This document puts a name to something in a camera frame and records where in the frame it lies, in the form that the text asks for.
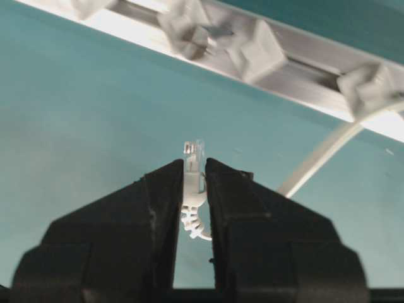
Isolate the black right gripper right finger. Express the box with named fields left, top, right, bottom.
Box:
left=205, top=158, right=370, bottom=302

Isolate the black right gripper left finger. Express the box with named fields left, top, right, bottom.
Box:
left=9, top=160, right=184, bottom=302

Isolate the white ethernet cable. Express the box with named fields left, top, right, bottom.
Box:
left=179, top=100, right=404, bottom=243

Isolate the white pin block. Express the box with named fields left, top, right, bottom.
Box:
left=66, top=0, right=116, bottom=20
left=157, top=1, right=211, bottom=61
left=336, top=63, right=403, bottom=122
left=226, top=20, right=287, bottom=83

